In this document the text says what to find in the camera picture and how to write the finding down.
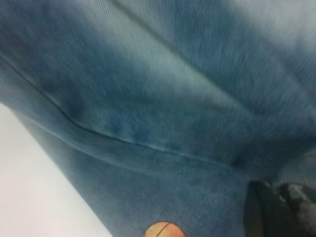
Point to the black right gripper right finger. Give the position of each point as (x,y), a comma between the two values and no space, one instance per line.
(301,212)

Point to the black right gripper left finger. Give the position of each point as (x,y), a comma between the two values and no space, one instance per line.
(259,212)

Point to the blue denim printed pants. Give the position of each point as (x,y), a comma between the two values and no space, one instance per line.
(148,98)

